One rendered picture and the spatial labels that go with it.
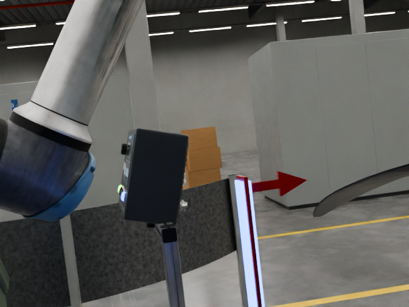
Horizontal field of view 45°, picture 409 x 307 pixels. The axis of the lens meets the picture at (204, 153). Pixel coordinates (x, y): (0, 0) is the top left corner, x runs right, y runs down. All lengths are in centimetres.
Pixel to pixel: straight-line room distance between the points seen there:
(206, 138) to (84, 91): 797
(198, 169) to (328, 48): 314
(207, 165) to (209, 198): 609
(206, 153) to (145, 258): 639
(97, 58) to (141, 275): 174
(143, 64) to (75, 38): 414
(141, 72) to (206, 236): 257
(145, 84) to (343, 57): 319
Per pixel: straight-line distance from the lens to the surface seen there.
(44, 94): 71
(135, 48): 486
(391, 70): 735
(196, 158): 863
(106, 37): 71
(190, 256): 250
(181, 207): 107
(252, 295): 48
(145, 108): 480
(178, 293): 102
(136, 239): 231
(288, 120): 676
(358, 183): 46
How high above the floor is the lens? 124
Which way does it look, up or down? 3 degrees down
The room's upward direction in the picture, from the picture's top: 7 degrees counter-clockwise
